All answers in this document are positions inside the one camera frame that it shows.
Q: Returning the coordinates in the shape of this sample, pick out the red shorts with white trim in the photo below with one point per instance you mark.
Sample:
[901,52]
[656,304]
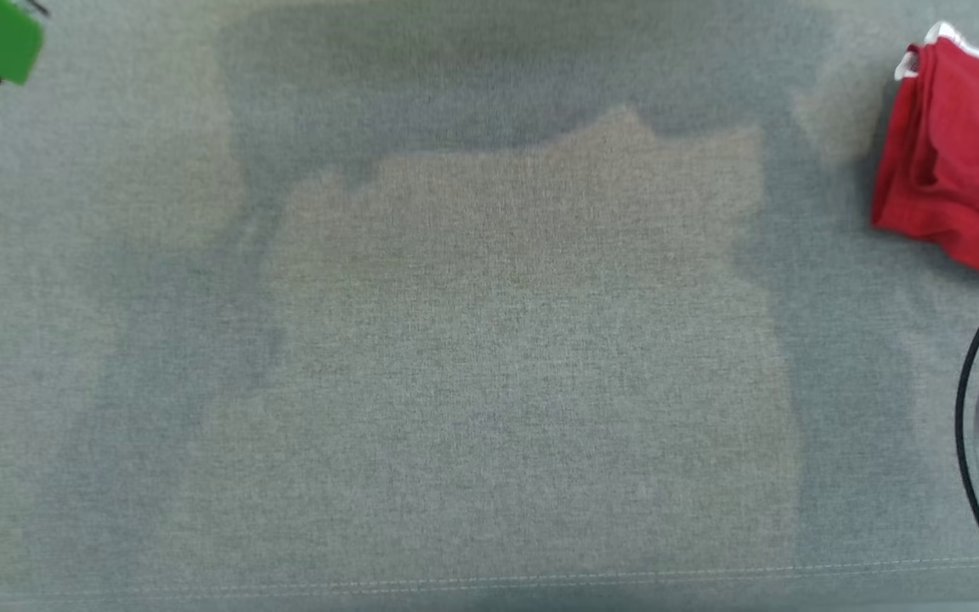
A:
[957,153]

